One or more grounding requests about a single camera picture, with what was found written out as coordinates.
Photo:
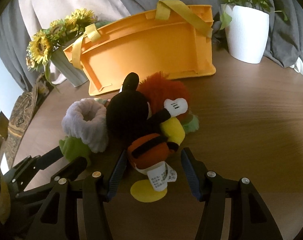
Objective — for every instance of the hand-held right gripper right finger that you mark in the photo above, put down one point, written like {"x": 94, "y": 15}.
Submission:
{"x": 190, "y": 172}

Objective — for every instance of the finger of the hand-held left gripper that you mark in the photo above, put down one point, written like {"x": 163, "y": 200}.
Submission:
{"x": 45, "y": 158}
{"x": 71, "y": 167}

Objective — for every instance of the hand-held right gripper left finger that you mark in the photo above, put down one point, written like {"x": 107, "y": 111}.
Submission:
{"x": 116, "y": 172}

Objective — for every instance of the small green plush toy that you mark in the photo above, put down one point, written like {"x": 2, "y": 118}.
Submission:
{"x": 191, "y": 125}

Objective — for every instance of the black mouse plush toy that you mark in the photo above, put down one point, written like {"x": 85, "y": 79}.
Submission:
{"x": 126, "y": 120}

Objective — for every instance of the red furry plush toy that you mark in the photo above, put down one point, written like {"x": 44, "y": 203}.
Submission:
{"x": 161, "y": 87}

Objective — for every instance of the orange plastic crate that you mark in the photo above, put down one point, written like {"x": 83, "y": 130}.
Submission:
{"x": 146, "y": 52}

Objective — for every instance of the brown patterned bag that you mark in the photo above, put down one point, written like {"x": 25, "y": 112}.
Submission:
{"x": 21, "y": 115}

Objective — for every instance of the grey ribbed vase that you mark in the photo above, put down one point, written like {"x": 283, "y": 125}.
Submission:
{"x": 69, "y": 70}

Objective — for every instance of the artificial sunflower bouquet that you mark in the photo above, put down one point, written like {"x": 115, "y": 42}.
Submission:
{"x": 41, "y": 45}

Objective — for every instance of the white ribbed plant pot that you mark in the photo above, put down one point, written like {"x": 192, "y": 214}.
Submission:
{"x": 246, "y": 35}

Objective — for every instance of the white curtain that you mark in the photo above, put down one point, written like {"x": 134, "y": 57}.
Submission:
{"x": 302, "y": 68}

